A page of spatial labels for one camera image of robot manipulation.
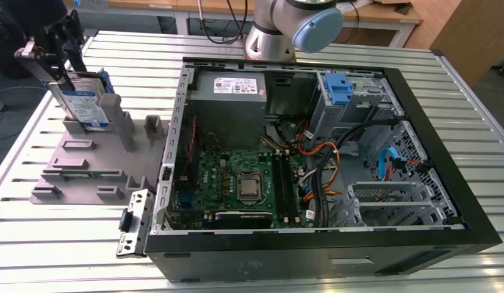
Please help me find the silver CPU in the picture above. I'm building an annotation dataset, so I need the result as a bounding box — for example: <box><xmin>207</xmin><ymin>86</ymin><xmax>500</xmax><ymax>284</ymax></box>
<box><xmin>237</xmin><ymin>178</ymin><xmax>263</xmax><ymax>196</ymax></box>

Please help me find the blue floor cable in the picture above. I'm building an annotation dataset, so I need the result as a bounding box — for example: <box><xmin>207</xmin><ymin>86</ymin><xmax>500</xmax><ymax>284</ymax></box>
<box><xmin>0</xmin><ymin>85</ymin><xmax>49</xmax><ymax>95</ymax></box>

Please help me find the blue wire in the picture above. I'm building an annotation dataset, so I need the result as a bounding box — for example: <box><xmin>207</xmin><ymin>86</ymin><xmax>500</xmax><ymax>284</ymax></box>
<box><xmin>380</xmin><ymin>148</ymin><xmax>403</xmax><ymax>184</ymax></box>

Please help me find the silver drive cage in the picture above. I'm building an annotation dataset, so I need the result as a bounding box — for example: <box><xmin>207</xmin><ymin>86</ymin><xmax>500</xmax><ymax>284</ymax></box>
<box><xmin>308</xmin><ymin>71</ymin><xmax>399</xmax><ymax>147</ymax></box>

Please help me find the black RAM slot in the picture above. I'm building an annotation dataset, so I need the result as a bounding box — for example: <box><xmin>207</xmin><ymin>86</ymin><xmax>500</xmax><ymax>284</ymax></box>
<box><xmin>284</xmin><ymin>151</ymin><xmax>300</xmax><ymax>223</ymax></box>
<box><xmin>273</xmin><ymin>151</ymin><xmax>288</xmax><ymax>222</ymax></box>

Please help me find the brown wooden cabinet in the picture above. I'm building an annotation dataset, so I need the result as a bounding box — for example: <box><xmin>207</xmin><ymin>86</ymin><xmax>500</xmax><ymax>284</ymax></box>
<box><xmin>404</xmin><ymin>0</ymin><xmax>504</xmax><ymax>88</ymax></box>

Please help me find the silver expansion slot bracket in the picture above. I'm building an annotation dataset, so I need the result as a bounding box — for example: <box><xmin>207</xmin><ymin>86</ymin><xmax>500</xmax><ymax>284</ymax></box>
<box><xmin>115</xmin><ymin>188</ymin><xmax>151</xmax><ymax>259</ymax></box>

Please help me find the black graphics card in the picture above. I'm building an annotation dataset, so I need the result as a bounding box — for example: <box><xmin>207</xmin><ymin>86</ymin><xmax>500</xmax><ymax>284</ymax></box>
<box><xmin>212</xmin><ymin>210</ymin><xmax>275</xmax><ymax>230</ymax></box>

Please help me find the grey parts rack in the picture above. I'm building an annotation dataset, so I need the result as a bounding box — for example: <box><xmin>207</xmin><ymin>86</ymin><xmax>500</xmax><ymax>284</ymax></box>
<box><xmin>28</xmin><ymin>93</ymin><xmax>171</xmax><ymax>206</ymax></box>

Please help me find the black PC case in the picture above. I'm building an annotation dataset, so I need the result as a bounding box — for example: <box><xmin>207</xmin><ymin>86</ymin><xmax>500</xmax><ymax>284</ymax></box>
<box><xmin>143</xmin><ymin>56</ymin><xmax>504</xmax><ymax>283</ymax></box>

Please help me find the hard disk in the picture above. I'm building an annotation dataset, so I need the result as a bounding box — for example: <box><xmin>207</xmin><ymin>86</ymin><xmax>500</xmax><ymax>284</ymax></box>
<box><xmin>45</xmin><ymin>68</ymin><xmax>113</xmax><ymax>129</ymax></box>

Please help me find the blue drive cage latch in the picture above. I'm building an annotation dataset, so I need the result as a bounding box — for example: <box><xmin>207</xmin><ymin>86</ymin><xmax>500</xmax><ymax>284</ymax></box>
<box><xmin>324</xmin><ymin>73</ymin><xmax>353</xmax><ymax>104</ymax></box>

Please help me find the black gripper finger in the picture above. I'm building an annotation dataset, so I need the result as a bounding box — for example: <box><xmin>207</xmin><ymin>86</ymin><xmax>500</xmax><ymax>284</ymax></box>
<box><xmin>63</xmin><ymin>36</ymin><xmax>89</xmax><ymax>74</ymax></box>
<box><xmin>13</xmin><ymin>39</ymin><xmax>76</xmax><ymax>91</ymax></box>

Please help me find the CPU socket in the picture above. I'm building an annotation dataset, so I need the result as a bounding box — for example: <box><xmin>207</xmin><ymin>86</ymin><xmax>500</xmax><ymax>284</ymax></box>
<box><xmin>233</xmin><ymin>171</ymin><xmax>265</xmax><ymax>205</ymax></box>

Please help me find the wooden desk white frame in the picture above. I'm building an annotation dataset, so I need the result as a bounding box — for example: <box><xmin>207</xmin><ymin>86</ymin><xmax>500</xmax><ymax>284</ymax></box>
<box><xmin>108</xmin><ymin>0</ymin><xmax>256</xmax><ymax>36</ymax></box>
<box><xmin>340</xmin><ymin>5</ymin><xmax>424</xmax><ymax>48</ymax></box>

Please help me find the black waste bin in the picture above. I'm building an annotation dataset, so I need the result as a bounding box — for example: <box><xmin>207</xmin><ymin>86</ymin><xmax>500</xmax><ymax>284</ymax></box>
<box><xmin>0</xmin><ymin>5</ymin><xmax>32</xmax><ymax>81</ymax></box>

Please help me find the green motherboard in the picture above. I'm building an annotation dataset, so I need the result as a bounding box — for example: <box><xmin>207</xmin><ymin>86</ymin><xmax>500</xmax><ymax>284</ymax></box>
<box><xmin>172</xmin><ymin>149</ymin><xmax>317</xmax><ymax>230</ymax></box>

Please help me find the grey power supply unit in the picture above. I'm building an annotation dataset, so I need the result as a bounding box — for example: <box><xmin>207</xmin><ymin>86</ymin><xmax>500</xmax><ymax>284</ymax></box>
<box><xmin>189</xmin><ymin>71</ymin><xmax>269</xmax><ymax>150</ymax></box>

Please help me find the orange yellow wire bundle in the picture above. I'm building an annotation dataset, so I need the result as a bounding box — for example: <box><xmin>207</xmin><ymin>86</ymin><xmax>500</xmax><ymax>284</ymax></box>
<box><xmin>296</xmin><ymin>142</ymin><xmax>344</xmax><ymax>202</ymax></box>

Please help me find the green RAM stick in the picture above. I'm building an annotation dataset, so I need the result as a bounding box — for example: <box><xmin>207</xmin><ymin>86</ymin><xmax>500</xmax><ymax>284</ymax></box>
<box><xmin>60</xmin><ymin>170</ymin><xmax>124</xmax><ymax>179</ymax></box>

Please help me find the orange wire with black plug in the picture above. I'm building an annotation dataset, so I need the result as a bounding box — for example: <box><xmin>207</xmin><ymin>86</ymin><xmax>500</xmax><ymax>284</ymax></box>
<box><xmin>392</xmin><ymin>158</ymin><xmax>433</xmax><ymax>176</ymax></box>

